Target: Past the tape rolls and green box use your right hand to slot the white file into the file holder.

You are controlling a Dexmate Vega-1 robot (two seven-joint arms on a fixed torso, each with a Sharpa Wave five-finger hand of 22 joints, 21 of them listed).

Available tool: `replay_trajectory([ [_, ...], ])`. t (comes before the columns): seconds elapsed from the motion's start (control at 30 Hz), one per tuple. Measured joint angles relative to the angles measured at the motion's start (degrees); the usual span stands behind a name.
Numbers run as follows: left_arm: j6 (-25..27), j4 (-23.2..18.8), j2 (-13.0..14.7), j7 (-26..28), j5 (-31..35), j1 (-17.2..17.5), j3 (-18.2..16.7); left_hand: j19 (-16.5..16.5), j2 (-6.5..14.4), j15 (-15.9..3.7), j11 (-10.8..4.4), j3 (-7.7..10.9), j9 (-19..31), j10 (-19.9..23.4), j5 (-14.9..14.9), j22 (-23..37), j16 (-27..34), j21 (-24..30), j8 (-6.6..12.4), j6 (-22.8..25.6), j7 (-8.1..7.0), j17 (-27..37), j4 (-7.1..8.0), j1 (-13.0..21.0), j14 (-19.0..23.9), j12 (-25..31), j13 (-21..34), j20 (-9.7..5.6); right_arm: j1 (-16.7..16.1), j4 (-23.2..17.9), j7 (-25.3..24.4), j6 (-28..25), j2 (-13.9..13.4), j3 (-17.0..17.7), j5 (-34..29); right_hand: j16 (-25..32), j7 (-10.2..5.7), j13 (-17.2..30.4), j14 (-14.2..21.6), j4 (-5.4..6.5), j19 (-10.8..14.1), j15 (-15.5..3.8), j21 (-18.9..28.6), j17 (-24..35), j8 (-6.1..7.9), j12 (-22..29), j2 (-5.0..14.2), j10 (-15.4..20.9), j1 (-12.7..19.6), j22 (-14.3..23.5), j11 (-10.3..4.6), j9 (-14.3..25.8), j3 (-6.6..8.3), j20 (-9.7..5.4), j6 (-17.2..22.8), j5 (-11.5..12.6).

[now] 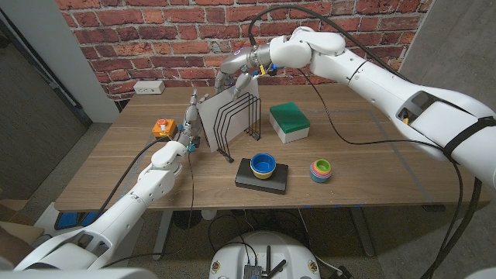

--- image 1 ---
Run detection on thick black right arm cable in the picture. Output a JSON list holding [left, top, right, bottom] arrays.
[[247, 4, 484, 279]]

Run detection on small grey computer box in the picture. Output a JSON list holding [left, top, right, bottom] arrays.
[[243, 264, 264, 279]]

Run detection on grey table leg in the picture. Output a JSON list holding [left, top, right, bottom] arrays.
[[350, 207, 376, 259]]

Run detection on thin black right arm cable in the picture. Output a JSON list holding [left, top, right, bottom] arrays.
[[296, 67, 464, 249]]

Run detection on white blue floor device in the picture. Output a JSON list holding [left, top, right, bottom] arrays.
[[34, 201, 102, 238]]

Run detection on dark grey flat box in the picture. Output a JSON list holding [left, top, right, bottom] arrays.
[[234, 157, 290, 195]]

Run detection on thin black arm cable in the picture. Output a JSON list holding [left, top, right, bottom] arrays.
[[102, 149, 195, 269], [296, 67, 464, 249]]

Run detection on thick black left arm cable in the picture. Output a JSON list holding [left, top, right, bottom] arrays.
[[91, 135, 171, 224]]

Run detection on white table leg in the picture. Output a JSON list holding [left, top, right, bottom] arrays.
[[153, 210, 174, 260]]

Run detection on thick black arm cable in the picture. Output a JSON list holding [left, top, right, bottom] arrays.
[[247, 4, 484, 279], [91, 135, 171, 224]]

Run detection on white file sheet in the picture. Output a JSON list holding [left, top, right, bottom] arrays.
[[196, 77, 260, 153]]

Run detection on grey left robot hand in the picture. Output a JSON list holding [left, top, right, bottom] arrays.
[[176, 88, 210, 150]]

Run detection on white power outlet strip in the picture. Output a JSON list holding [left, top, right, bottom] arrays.
[[133, 80, 166, 95]]

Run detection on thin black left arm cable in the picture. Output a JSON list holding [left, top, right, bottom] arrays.
[[102, 149, 195, 269]]

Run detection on green topped white box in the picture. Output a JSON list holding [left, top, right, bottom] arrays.
[[269, 101, 312, 145]]

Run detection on brown cardboard box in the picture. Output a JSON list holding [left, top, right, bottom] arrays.
[[0, 199, 46, 267]]

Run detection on yellow plastic cup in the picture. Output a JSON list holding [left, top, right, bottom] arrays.
[[250, 164, 277, 180]]

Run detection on blue plastic cup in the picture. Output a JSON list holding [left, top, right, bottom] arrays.
[[250, 153, 277, 174]]

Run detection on rainbow stacked cups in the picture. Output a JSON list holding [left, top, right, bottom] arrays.
[[309, 158, 333, 184]]

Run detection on black wire file holder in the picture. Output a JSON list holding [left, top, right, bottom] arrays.
[[199, 91, 263, 164]]

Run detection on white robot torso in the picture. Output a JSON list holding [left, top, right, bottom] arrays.
[[208, 231, 322, 279]]

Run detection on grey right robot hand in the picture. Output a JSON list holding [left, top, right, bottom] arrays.
[[214, 43, 272, 101]]

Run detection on orange emergency stop box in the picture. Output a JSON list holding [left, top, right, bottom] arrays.
[[151, 119, 177, 139]]

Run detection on brick print backdrop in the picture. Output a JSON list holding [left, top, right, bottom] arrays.
[[56, 0, 434, 102]]

